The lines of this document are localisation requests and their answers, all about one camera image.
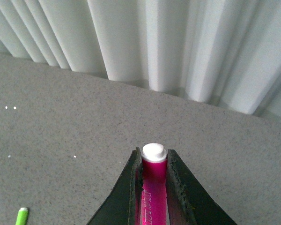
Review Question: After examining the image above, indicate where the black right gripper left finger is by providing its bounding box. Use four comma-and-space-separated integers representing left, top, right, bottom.
88, 147, 143, 225

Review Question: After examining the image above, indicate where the pink marker pen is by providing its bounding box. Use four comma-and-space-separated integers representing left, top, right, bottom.
140, 143, 167, 225

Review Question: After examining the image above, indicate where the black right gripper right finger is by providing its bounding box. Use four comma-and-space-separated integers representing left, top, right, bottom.
166, 150, 236, 225

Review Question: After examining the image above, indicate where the green marker pen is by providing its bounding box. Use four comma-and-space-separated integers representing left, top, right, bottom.
15, 207, 29, 225

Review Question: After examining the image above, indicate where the white pleated curtain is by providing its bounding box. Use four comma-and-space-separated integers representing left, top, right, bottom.
0, 0, 281, 122

